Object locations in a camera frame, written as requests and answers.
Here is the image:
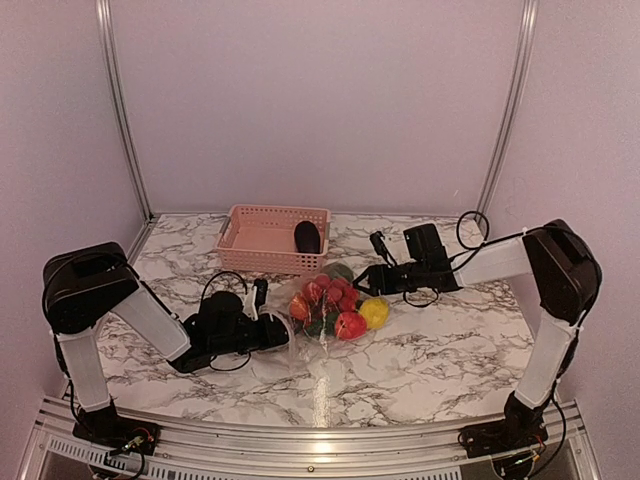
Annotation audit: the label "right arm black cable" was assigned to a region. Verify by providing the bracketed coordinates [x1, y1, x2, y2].
[403, 210, 491, 307]

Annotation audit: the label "red fake pepper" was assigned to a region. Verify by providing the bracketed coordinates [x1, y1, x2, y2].
[289, 292, 311, 322]

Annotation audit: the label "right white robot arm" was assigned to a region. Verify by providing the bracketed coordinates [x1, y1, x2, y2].
[352, 219, 602, 410]

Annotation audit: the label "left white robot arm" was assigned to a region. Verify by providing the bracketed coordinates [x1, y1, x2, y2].
[41, 242, 294, 445]

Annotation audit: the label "front aluminium rail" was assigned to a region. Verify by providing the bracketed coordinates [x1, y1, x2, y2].
[19, 407, 601, 480]

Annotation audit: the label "clear zip top bag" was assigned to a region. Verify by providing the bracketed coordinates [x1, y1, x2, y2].
[261, 269, 376, 363]

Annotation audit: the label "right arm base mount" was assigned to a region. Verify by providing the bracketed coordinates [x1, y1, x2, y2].
[457, 392, 550, 458]

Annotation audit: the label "aluminium frame post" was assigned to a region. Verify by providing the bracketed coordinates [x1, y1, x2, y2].
[95, 0, 154, 223]
[476, 0, 539, 215]

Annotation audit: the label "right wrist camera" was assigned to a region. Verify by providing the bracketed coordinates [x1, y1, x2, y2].
[369, 231, 398, 267]

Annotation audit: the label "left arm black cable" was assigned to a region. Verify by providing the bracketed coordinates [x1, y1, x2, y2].
[197, 270, 251, 372]

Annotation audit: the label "red fake strawberries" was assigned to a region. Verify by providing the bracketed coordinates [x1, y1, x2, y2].
[302, 274, 360, 312]

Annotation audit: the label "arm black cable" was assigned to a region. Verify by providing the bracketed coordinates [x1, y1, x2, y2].
[403, 210, 491, 307]
[197, 270, 251, 372]

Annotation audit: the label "red fake tomato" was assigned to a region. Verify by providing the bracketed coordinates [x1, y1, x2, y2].
[334, 311, 367, 340]

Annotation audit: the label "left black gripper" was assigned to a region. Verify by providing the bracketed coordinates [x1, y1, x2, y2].
[210, 311, 306, 357]

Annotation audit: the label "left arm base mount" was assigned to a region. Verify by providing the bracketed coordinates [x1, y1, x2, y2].
[73, 400, 160, 455]

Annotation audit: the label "left aluminium frame post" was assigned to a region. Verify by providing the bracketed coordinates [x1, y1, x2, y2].
[95, 0, 154, 223]

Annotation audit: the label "green fake vegetable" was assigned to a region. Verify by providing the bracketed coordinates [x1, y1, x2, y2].
[321, 262, 354, 283]

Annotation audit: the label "pink perforated plastic basket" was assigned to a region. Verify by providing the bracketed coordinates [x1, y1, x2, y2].
[214, 204, 331, 275]

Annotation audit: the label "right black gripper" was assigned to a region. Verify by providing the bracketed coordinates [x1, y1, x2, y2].
[352, 260, 428, 297]

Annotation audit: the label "purple fake eggplant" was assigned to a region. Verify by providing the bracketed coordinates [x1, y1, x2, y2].
[294, 220, 322, 254]

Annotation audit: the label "yellow fake lemon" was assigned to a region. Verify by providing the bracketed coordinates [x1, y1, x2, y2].
[358, 297, 390, 330]

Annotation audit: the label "right aluminium frame post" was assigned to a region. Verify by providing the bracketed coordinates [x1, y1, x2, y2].
[476, 0, 539, 215]

